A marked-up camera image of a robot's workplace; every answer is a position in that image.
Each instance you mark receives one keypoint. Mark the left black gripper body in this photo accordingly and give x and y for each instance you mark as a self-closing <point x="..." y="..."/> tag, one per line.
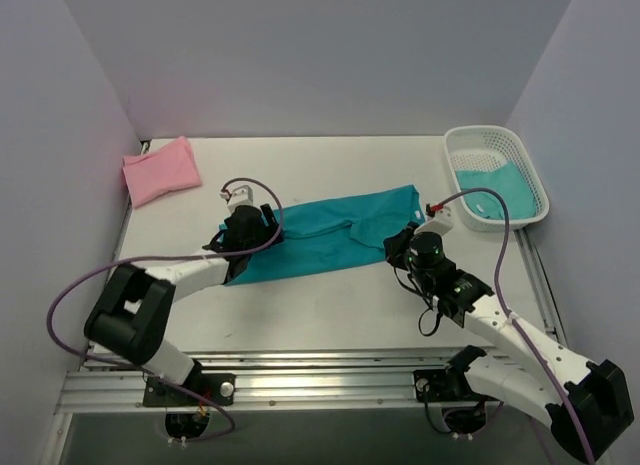
<point x="267" y="225"/>

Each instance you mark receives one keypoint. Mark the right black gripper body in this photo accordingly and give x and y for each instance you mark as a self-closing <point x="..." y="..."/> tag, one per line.
<point x="397" y="246"/>

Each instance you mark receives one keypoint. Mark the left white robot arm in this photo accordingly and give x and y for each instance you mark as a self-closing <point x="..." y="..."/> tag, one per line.
<point x="132" y="312"/>

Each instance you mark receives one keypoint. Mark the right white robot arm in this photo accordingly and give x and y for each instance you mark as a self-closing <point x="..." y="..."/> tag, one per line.
<point x="585" y="405"/>

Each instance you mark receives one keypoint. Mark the folded pink t shirt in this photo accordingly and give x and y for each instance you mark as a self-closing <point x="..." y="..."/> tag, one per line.
<point x="172" y="168"/>

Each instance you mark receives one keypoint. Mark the light teal t shirt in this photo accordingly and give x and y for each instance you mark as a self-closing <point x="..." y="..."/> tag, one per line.
<point x="508" y="182"/>

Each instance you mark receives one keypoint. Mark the white plastic basket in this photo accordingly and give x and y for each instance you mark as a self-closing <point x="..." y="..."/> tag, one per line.
<point x="492" y="166"/>

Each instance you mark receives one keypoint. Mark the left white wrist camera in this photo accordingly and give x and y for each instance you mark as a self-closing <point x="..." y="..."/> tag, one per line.
<point x="239" y="196"/>

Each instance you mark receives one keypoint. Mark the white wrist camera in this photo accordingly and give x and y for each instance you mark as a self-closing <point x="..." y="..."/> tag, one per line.
<point x="439" y="219"/>
<point x="239" y="196"/>

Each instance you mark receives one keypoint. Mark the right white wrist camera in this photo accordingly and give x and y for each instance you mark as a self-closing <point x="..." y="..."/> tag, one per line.
<point x="439" y="219"/>

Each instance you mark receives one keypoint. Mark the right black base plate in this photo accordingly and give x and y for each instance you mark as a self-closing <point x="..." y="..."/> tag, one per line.
<point x="440" y="385"/>

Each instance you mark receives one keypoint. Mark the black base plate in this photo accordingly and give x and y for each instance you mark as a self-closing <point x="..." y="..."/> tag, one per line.
<point x="440" y="385"/>
<point x="218" y="388"/>

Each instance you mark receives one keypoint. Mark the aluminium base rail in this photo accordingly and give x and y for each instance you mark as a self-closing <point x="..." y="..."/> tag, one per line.
<point x="272" y="381"/>

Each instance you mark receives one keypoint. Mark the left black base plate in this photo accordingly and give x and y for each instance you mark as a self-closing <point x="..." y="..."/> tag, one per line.
<point x="218" y="388"/>

